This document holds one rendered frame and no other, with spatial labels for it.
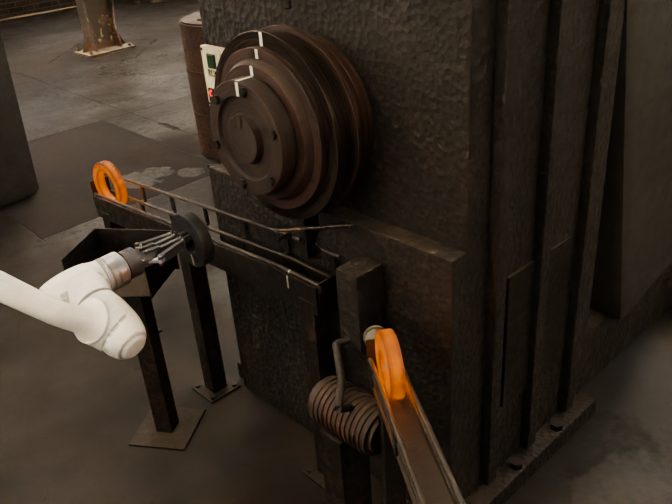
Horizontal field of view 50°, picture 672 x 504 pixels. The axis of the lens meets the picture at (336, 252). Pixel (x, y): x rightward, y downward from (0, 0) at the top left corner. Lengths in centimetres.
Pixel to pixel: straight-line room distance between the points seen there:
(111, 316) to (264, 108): 57
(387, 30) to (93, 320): 90
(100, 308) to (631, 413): 176
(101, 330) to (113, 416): 112
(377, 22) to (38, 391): 196
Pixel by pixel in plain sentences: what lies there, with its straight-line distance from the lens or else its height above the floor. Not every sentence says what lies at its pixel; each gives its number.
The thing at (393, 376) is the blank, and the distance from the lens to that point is 151.
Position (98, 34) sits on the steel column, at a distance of 879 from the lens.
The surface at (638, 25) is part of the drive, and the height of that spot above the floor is 125.
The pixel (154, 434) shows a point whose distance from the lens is 260.
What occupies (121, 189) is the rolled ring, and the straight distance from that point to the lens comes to 275.
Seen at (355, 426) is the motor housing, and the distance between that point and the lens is 174.
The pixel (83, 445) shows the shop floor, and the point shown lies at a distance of 266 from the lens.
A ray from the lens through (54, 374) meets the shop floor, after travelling 305.
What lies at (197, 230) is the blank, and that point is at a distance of 186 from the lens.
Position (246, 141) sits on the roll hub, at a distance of 171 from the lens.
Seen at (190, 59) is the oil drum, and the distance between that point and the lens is 476.
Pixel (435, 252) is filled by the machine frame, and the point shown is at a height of 87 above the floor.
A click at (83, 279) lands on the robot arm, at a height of 87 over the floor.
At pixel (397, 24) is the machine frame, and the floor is 136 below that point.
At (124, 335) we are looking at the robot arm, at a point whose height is 80.
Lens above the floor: 167
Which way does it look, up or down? 28 degrees down
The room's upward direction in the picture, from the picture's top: 5 degrees counter-clockwise
